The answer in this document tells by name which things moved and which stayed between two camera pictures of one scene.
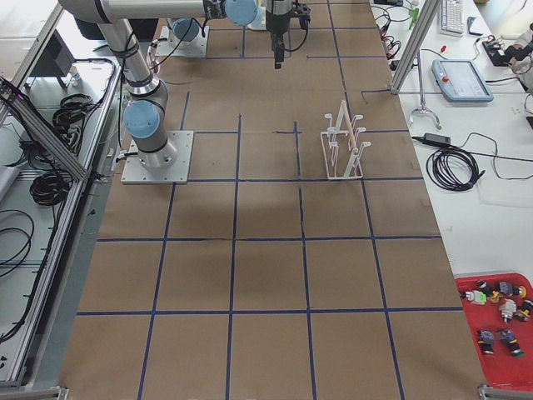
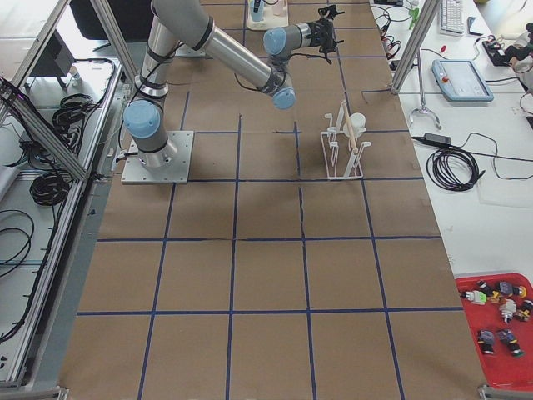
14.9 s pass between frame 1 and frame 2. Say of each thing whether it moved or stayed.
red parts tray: stayed
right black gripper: moved
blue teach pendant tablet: stayed
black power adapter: stayed
